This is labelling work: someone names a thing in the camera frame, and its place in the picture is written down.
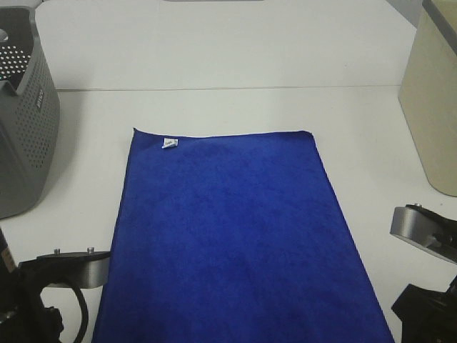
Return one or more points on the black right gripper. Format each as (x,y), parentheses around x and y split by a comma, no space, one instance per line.
(426,315)

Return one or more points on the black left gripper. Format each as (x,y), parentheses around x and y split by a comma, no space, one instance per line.
(24,318)

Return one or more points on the blue microfibre towel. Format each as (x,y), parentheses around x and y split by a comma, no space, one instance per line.
(234,239)

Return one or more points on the beige plastic bin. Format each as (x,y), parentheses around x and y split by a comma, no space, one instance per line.
(428,94)

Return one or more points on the grey perforated laundry basket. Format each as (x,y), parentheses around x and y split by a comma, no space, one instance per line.
(30,112)

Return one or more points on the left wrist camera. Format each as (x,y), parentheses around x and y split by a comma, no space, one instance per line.
(85,270)

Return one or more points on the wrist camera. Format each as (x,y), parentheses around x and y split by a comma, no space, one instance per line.
(85,270)
(425,230)

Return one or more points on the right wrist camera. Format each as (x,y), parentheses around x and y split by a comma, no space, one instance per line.
(425,230)

